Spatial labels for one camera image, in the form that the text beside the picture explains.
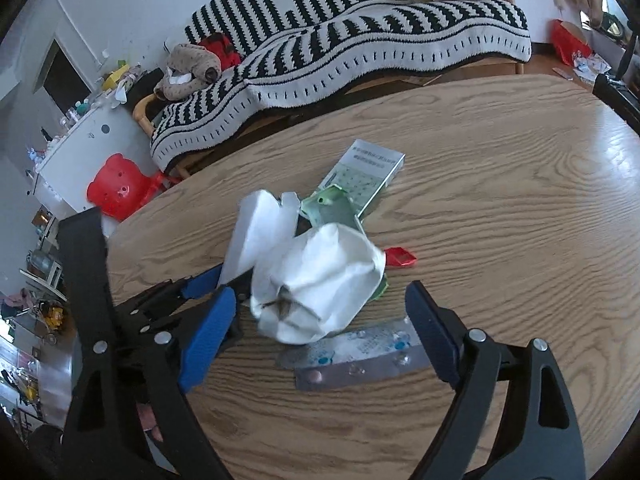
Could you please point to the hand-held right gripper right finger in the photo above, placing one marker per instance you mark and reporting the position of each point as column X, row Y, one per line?
column 430, row 330

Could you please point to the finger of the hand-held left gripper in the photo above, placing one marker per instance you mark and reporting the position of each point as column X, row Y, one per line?
column 200, row 280
column 240, row 310

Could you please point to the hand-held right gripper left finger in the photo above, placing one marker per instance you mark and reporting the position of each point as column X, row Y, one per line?
column 207, row 340

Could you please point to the white paper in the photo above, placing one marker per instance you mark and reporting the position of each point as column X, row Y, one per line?
column 260, row 230

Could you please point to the white paper bag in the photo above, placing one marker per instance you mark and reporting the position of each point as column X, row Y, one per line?
column 325, row 280

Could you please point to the person's left hand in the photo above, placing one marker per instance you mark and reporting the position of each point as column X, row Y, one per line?
column 149, row 417

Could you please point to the yellow toy vehicle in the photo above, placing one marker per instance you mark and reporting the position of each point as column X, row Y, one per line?
column 54, row 317

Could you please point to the red plastic cap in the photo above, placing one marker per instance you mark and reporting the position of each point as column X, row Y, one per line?
column 400, row 256

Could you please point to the silver blister pack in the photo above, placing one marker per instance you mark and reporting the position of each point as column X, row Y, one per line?
column 350, row 345
column 360, row 374

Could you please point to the red bear-shaped stool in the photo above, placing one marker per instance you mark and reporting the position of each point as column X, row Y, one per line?
column 115, row 185

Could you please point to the white cabinet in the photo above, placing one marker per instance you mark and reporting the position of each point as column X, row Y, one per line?
column 75, row 160

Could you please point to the group of small bottles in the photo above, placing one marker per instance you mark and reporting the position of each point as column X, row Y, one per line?
column 80, row 112

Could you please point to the wooden sofa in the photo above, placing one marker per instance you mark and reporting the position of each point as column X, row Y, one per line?
column 141, row 110

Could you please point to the white box with green dots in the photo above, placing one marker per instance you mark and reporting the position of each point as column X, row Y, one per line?
column 370, row 170

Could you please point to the dark cloth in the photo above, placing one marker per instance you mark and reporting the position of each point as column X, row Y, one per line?
column 147, row 82

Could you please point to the brown plush toy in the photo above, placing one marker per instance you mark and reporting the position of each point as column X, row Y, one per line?
column 190, row 67

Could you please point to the red cushion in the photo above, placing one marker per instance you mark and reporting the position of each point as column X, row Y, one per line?
column 220, row 47

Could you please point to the dark wooden chair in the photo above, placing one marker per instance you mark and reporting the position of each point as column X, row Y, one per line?
column 615, row 95

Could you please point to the scattered paper scraps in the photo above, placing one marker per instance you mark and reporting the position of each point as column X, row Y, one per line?
column 592, row 64

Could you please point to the red bag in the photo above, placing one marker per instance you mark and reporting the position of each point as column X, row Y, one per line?
column 565, row 40

